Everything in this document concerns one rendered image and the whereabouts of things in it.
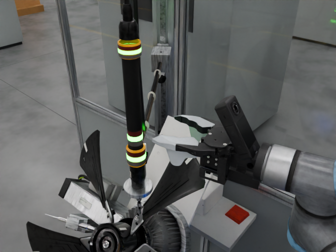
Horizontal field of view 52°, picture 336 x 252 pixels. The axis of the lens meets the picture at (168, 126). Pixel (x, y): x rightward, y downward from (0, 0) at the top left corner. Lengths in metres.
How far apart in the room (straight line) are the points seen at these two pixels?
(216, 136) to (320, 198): 0.20
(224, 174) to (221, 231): 0.92
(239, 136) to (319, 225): 0.20
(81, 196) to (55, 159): 2.15
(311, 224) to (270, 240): 1.13
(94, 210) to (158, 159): 0.30
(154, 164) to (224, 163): 0.69
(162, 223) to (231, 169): 0.54
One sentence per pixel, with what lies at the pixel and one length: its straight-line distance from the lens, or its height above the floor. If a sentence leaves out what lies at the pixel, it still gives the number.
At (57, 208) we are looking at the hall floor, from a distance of 2.95.
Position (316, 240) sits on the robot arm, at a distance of 0.64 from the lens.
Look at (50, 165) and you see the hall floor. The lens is 3.41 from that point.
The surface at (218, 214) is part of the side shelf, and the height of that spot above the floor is 0.86.
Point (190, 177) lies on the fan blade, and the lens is 0.92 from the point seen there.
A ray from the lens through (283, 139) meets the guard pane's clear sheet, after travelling 1.43.
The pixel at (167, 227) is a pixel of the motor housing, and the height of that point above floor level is 1.16.
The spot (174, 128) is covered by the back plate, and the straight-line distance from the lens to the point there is 1.27.
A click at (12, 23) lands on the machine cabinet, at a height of 0.39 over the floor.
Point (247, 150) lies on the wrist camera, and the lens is 0.61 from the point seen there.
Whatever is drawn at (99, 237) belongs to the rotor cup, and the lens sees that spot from 1.05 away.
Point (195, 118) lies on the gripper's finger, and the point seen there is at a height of 1.67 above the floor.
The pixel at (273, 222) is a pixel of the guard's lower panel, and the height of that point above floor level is 0.82.
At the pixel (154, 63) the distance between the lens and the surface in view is 1.29.
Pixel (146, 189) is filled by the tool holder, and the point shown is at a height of 1.47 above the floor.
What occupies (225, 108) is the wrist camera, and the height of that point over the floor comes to 1.74.
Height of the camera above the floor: 2.02
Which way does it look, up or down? 32 degrees down
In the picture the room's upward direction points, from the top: straight up
